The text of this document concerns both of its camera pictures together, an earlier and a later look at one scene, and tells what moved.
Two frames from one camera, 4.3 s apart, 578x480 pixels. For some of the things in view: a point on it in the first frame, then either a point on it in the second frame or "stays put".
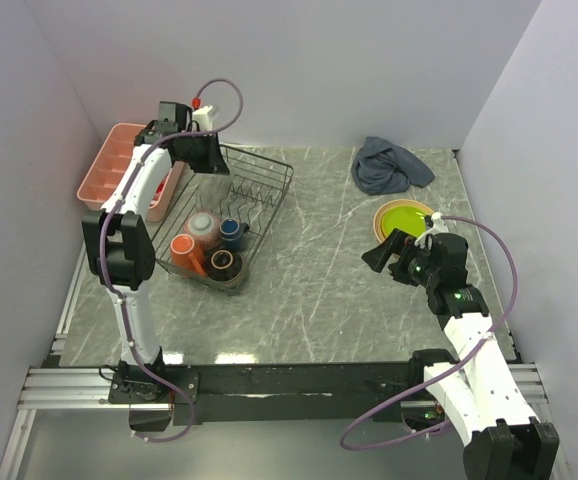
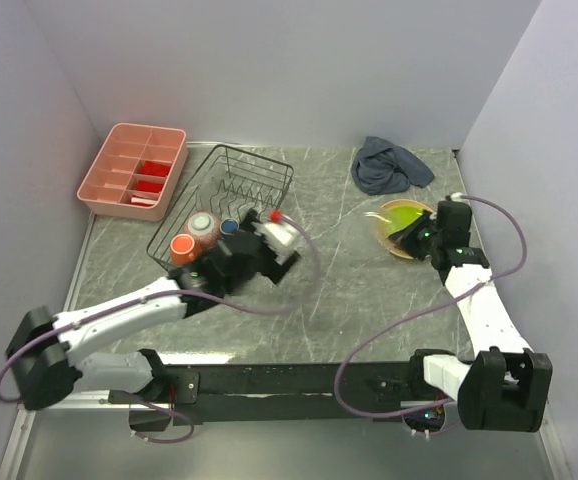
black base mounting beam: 273,392 stays put
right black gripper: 377,257 to 407,233
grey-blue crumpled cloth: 379,168 stays put
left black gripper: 215,161 to 272,269
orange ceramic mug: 185,254 stays put
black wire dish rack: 251,192 stays put
